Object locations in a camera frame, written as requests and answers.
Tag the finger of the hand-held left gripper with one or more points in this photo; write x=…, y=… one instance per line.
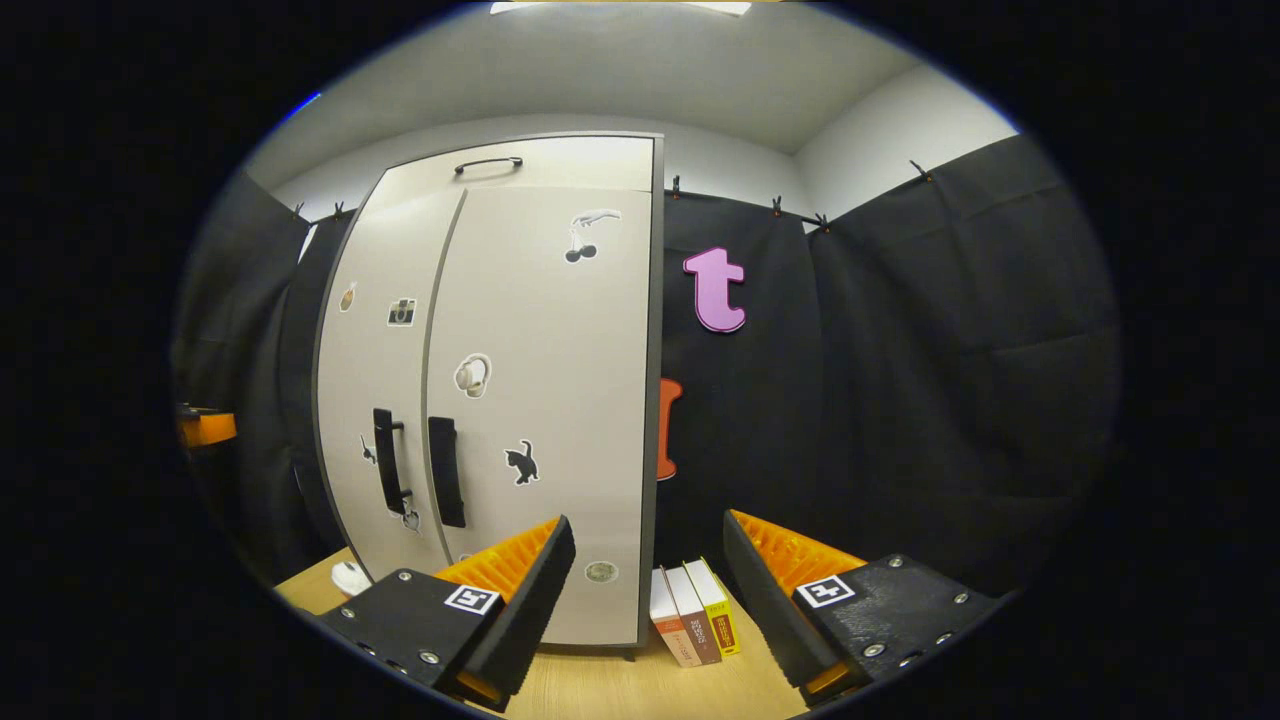
x=210, y=430

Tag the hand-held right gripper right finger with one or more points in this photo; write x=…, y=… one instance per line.
x=765, y=610

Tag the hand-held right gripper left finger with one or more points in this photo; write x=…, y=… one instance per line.
x=530, y=620

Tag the white shoe cabinet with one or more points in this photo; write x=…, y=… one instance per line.
x=655, y=350

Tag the white cabinet drawer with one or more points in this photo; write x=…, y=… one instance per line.
x=590, y=165

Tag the brown book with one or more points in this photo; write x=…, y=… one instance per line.
x=700, y=630

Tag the white and orange book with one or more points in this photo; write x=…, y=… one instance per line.
x=668, y=625

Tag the white round object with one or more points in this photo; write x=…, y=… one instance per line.
x=350, y=578

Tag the black backdrop cloth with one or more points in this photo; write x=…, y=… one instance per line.
x=900, y=400

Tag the row of black cloth clips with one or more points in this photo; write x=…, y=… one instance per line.
x=776, y=206

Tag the long ceiling light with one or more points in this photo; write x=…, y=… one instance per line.
x=620, y=6

